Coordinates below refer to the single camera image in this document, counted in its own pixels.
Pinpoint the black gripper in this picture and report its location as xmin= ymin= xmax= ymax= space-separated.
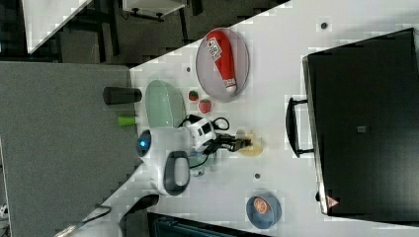
xmin=204 ymin=133 xmax=252 ymax=153

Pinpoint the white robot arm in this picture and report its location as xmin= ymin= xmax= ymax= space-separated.
xmin=54 ymin=115 xmax=252 ymax=237

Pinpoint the light green mug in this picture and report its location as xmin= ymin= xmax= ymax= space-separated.
xmin=189 ymin=154 xmax=216 ymax=177

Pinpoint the large red toy strawberry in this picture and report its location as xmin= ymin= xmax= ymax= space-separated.
xmin=199 ymin=99 xmax=211 ymax=114

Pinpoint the orange slice toy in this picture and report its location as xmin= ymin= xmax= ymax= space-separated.
xmin=253 ymin=197 xmax=271 ymax=214

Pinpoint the small red toy strawberry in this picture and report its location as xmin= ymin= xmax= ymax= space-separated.
xmin=189 ymin=91 xmax=199 ymax=102

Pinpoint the grey round plate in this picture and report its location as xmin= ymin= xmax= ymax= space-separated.
xmin=196 ymin=28 xmax=249 ymax=103

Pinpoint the blue bowl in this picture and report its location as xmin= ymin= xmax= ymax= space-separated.
xmin=246 ymin=191 xmax=282 ymax=229

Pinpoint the green perforated colander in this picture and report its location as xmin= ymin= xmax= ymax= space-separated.
xmin=145 ymin=80 xmax=186 ymax=127

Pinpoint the red ketchup bottle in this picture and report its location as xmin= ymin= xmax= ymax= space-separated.
xmin=206 ymin=30 xmax=237 ymax=95

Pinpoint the black toaster oven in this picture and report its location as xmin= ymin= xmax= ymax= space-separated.
xmin=302 ymin=28 xmax=419 ymax=226

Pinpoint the white cabinet on wheels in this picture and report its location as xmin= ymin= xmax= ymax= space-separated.
xmin=122 ymin=0 xmax=187 ymax=22

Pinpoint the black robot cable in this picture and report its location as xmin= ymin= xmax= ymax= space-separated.
xmin=177 ymin=114 xmax=231 ymax=170

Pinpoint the black cylinder post upper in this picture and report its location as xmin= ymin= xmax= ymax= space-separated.
xmin=103 ymin=87 xmax=142 ymax=105

